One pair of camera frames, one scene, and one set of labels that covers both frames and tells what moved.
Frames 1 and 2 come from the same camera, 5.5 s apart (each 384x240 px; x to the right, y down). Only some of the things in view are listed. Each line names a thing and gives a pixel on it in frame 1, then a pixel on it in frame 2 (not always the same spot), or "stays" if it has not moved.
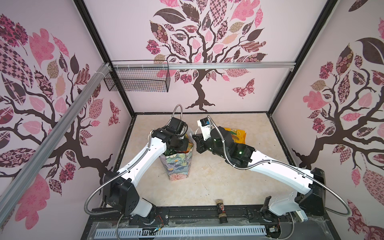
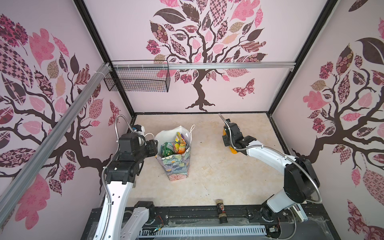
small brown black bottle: (222, 215) stays
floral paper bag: (178, 165) stays
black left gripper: (183, 147) → (152, 147)
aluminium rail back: (202, 65) stays
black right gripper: (199, 141) → (225, 142)
